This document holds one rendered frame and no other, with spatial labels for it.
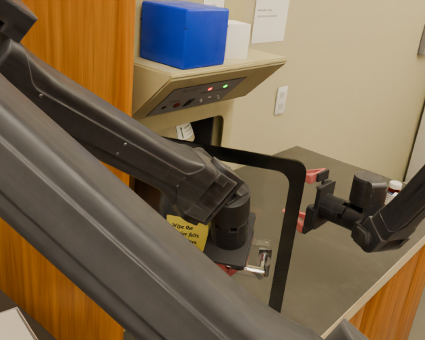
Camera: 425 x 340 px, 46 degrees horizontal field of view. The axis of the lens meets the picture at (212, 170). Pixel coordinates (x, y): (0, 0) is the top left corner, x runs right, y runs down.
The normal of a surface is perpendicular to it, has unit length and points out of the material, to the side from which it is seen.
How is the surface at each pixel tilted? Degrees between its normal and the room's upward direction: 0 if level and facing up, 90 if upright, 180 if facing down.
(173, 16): 90
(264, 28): 90
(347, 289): 0
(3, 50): 57
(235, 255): 25
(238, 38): 90
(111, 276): 70
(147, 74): 90
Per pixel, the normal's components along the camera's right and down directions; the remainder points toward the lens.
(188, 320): -0.11, 0.04
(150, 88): -0.65, 0.24
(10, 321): 0.10, -0.92
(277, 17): 0.76, 0.33
